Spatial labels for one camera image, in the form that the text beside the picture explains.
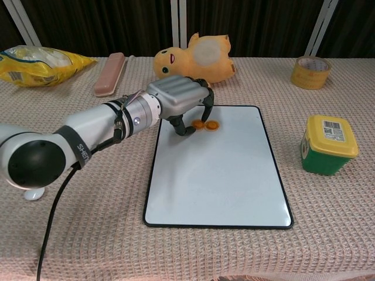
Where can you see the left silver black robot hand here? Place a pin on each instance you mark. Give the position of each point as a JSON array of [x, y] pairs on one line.
[[178, 93]]

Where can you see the orange round magnet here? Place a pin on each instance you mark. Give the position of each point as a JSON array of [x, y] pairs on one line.
[[198, 125], [213, 126]]

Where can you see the white round magnet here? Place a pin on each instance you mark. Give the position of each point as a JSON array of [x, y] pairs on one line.
[[34, 194]]

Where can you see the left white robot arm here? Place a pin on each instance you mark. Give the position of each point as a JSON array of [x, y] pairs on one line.
[[88, 120]]

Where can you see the white magnetic board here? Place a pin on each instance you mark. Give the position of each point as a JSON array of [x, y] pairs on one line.
[[219, 175]]

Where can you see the yellow plush toy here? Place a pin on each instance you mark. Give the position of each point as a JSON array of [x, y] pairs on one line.
[[205, 61]]

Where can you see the pink pencil case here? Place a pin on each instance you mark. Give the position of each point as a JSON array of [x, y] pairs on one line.
[[107, 77]]

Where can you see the dark pleated curtain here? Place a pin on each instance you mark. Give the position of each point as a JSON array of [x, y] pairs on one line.
[[354, 26], [6, 29], [249, 20], [102, 26]]

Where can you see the yellow tape roll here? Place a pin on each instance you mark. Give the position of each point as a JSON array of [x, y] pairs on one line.
[[311, 77]]

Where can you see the yellow snack bag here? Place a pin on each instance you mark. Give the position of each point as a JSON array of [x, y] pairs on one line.
[[38, 68]]

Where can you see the green container with yellow lid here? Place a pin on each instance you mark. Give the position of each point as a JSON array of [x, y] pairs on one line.
[[328, 146]]

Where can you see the beige woven tablecloth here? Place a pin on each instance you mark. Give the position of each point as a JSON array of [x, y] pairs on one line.
[[88, 234]]

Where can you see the white metal frame post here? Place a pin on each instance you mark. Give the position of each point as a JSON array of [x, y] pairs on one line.
[[178, 26], [320, 26], [23, 20]]

